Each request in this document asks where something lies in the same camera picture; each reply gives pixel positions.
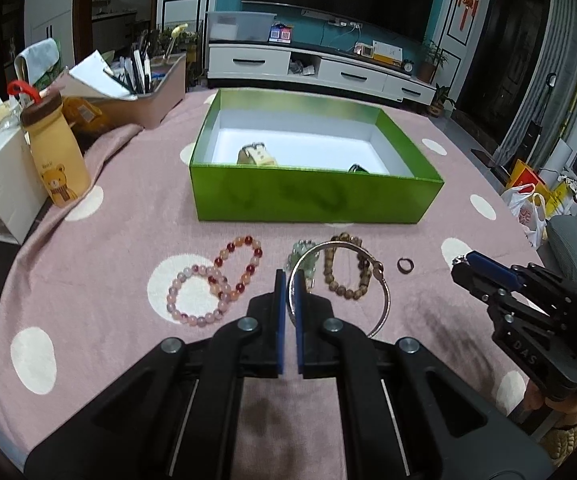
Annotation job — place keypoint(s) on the yellow paper bag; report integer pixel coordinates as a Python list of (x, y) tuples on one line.
[(525, 177)]

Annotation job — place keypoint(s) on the small screen device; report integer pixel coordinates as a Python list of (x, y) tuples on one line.
[(363, 50)]

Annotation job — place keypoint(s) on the white papers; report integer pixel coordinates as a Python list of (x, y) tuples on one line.
[(93, 77)]

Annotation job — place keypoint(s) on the pink desk organizer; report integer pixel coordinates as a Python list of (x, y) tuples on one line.
[(163, 95)]

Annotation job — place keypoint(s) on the grey striped curtain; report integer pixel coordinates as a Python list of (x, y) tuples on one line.
[(548, 70)]

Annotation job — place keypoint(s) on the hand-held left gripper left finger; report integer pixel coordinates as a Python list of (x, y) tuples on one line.
[(281, 310)]

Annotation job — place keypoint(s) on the person's right forearm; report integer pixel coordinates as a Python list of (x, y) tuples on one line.
[(575, 442)]

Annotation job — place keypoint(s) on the yellow snack packet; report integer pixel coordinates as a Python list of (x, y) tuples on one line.
[(86, 112)]

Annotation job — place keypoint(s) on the white power strip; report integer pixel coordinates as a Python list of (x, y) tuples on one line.
[(333, 17)]

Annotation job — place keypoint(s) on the white card sign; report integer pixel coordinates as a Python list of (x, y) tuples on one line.
[(387, 51)]

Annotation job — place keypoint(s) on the person's right hand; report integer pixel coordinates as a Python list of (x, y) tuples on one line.
[(568, 412)]

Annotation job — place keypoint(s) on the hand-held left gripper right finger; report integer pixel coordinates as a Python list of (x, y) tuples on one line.
[(299, 330)]

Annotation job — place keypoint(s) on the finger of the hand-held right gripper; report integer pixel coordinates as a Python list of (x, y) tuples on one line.
[(473, 280), (490, 266)]

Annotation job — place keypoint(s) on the grey green towel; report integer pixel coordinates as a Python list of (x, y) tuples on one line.
[(38, 60)]

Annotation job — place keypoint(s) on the yellow duck stick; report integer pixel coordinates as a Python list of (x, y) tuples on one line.
[(176, 37)]

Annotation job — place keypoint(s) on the leafy plants in cage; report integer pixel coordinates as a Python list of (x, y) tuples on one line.
[(191, 40)]

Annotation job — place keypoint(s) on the white television cabinet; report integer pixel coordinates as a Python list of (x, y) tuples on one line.
[(253, 62)]

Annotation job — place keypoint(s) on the green cardboard box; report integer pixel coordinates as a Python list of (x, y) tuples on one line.
[(313, 195)]

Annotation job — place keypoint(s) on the white storage box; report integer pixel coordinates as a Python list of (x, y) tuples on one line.
[(3, 190)]

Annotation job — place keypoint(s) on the clear plastic storage box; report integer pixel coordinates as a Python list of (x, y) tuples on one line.
[(238, 27)]

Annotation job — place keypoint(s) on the small desk clock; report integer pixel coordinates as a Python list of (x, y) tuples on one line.
[(408, 66)]

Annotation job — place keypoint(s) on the tall potted plant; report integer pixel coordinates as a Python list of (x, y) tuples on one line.
[(431, 57)]

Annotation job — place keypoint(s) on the yellow bear bottle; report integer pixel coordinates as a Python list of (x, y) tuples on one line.
[(58, 160)]

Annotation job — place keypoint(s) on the silver bangle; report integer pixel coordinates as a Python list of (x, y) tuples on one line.
[(386, 305)]

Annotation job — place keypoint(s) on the white plastic bag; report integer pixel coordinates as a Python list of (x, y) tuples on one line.
[(530, 215)]

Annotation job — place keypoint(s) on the pink polka dot tablecloth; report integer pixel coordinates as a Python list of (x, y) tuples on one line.
[(133, 200)]

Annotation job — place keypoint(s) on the small potted plant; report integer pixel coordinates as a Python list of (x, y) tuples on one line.
[(441, 100)]

